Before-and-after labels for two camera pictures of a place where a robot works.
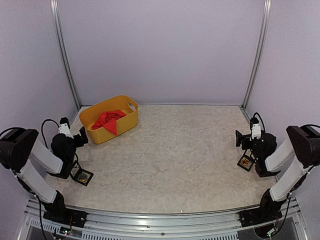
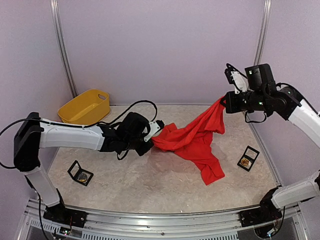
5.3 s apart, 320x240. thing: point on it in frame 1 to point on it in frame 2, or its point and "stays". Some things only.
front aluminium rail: (83, 224) stays
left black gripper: (80, 142) to (143, 151)
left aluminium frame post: (54, 4) stays
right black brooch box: (246, 162) stays
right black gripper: (239, 138) to (231, 107)
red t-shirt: (108, 119) to (193, 140)
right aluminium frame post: (264, 33) stays
